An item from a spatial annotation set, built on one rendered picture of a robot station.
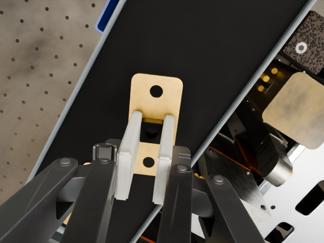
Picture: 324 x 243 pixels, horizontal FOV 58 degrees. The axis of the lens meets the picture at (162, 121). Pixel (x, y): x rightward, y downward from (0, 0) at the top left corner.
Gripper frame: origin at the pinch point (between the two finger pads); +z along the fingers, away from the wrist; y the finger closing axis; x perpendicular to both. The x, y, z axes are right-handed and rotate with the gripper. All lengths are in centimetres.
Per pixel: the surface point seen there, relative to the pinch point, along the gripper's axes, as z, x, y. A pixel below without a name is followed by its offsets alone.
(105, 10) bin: 47.2, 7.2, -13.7
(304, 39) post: 15.7, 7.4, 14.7
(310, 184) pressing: 25.6, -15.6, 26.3
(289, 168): 15.3, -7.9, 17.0
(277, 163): 15.4, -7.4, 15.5
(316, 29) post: 15.6, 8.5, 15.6
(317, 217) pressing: 25.5, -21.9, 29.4
